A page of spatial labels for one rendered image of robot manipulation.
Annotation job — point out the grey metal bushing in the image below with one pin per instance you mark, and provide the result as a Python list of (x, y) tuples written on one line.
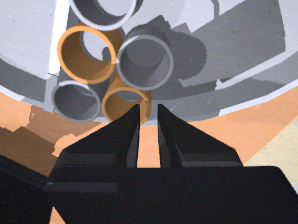
[(145, 78), (88, 13), (75, 106)]

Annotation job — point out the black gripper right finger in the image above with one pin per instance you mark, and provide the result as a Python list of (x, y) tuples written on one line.
[(190, 146)]

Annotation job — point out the bronze bushing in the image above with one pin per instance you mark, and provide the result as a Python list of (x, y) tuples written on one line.
[(114, 107), (77, 64)]

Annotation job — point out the grey round turntable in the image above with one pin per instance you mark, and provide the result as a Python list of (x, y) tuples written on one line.
[(229, 54)]

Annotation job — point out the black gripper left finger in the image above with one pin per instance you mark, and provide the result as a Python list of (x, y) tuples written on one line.
[(108, 145)]

